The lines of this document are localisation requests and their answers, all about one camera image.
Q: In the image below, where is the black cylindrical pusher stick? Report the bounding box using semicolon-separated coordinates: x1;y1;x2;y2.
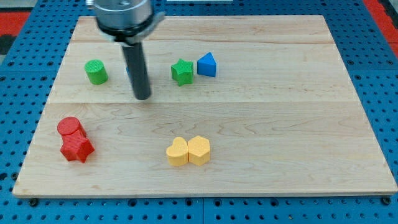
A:
122;42;152;100

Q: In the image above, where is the wooden board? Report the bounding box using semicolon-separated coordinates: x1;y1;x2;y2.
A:
12;15;397;198

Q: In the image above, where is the yellow heart block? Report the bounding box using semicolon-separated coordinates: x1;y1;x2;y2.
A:
166;137;189;166

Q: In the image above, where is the yellow hexagon block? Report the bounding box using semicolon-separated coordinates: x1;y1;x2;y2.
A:
188;136;211;166

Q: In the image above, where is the green star block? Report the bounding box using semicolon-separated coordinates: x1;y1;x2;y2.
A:
171;58;193;86

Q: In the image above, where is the blue triangle block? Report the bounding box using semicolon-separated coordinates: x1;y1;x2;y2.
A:
197;52;217;77

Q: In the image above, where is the red star block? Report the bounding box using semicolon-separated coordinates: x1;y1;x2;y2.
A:
60;130;95;163

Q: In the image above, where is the green cylinder block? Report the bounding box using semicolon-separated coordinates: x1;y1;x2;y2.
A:
84;59;108;85

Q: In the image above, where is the red cylinder block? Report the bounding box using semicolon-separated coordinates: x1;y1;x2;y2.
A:
57;117;86;137

